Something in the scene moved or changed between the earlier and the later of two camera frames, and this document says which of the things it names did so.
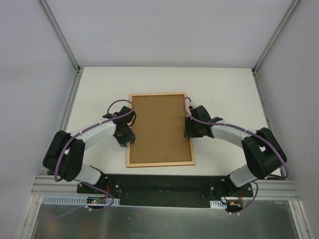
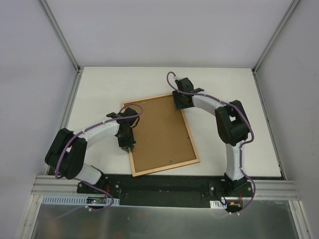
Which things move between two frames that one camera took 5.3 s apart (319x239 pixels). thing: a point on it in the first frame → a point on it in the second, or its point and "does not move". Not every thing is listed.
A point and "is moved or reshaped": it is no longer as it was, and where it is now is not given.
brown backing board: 160,129 is moved or reshaped
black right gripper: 189,130 → 179,103
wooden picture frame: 162,164 is moved or reshaped
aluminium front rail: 283,189 does not move
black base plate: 165,190 does not move
